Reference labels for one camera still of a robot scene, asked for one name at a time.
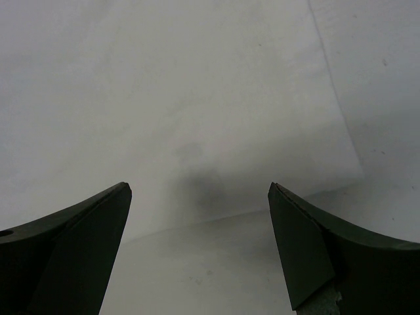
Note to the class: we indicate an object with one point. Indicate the white printed t shirt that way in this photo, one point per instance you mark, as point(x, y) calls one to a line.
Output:
point(198, 105)

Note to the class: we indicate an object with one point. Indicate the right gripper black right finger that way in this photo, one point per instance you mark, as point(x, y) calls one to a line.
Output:
point(332, 266)

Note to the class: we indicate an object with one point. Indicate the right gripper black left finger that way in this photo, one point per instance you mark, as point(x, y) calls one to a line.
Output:
point(62, 263)

